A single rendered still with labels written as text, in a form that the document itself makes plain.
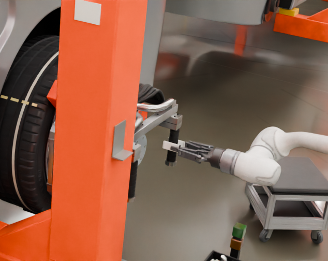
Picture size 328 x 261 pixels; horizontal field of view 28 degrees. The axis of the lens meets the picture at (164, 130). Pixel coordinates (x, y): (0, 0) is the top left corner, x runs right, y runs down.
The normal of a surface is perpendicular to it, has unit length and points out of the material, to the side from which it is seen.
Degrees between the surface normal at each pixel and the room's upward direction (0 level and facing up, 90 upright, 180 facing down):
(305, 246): 0
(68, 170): 90
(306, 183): 0
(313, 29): 90
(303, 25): 90
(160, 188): 0
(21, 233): 90
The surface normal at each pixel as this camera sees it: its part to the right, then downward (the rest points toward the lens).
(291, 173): 0.11, -0.91
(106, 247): 0.90, 0.26
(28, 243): -0.43, 0.31
